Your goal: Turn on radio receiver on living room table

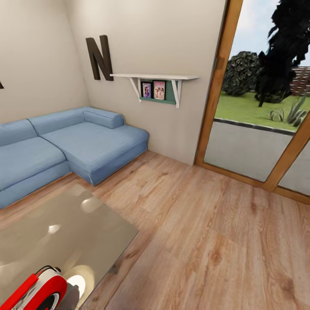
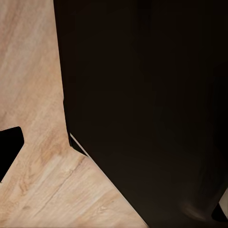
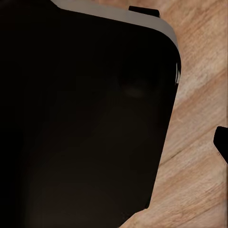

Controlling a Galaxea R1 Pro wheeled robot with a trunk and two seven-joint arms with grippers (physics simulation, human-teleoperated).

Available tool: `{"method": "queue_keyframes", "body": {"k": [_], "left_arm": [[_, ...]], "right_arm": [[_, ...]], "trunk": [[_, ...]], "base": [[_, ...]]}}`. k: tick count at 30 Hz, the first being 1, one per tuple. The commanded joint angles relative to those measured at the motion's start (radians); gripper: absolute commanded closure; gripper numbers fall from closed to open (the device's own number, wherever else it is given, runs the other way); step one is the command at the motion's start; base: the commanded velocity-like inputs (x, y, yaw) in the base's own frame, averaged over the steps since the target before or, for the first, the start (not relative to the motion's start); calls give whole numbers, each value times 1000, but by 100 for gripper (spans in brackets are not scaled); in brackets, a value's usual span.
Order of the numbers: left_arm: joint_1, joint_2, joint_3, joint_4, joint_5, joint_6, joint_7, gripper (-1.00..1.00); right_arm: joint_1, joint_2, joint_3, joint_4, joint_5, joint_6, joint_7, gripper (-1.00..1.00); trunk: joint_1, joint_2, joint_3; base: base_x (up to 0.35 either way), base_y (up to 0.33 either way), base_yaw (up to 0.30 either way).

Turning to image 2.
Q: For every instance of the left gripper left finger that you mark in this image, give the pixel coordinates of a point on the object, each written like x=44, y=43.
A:
x=11, y=142

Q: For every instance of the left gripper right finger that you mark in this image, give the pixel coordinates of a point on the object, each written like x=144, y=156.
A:
x=221, y=141

